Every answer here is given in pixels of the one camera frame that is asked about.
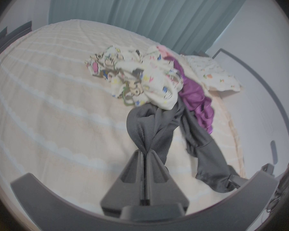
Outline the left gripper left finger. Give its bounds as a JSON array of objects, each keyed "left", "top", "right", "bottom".
[{"left": 100, "top": 150, "right": 145, "bottom": 216}]

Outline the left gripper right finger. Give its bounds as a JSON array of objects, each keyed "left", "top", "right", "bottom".
[{"left": 146, "top": 150, "right": 190, "bottom": 213}]

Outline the black T-shirt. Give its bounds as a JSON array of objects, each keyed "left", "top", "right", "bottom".
[{"left": 126, "top": 98, "right": 248, "bottom": 193}]

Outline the purple garment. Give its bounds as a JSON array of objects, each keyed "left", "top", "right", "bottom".
[{"left": 164, "top": 56, "right": 215, "bottom": 134}]

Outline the white printed pyjama garment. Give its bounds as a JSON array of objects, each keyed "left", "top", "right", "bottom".
[{"left": 84, "top": 45, "right": 184, "bottom": 111}]

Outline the bed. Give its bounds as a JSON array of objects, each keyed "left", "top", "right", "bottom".
[{"left": 0, "top": 19, "right": 289, "bottom": 215}]

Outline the white printed pillow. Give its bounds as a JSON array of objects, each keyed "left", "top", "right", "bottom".
[{"left": 181, "top": 54, "right": 242, "bottom": 92}]

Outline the pink garment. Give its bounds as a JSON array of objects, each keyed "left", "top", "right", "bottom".
[{"left": 157, "top": 45, "right": 174, "bottom": 60}]

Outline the grey bedside table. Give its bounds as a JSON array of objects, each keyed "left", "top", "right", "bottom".
[{"left": 192, "top": 50, "right": 211, "bottom": 58}]

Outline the blue-green curtain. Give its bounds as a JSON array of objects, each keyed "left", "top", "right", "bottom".
[
  {"left": 48, "top": 0, "right": 122, "bottom": 25},
  {"left": 108, "top": 0, "right": 252, "bottom": 55}
]

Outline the black chest of drawers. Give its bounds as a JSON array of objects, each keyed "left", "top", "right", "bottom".
[{"left": 0, "top": 21, "right": 33, "bottom": 60}]

